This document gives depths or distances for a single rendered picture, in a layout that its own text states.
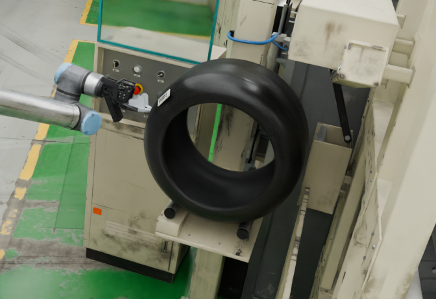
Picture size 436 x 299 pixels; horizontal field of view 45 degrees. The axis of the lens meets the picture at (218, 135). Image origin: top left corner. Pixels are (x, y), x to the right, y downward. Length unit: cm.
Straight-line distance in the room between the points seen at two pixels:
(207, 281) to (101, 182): 76
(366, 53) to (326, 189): 96
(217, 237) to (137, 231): 92
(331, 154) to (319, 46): 77
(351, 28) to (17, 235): 248
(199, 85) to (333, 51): 54
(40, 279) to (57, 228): 45
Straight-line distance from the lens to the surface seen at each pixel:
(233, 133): 217
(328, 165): 209
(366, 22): 135
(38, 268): 311
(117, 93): 194
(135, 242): 294
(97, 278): 304
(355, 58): 128
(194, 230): 207
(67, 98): 201
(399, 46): 146
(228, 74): 174
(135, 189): 276
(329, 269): 236
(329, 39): 136
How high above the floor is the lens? 201
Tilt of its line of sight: 25 degrees down
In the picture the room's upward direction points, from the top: 10 degrees clockwise
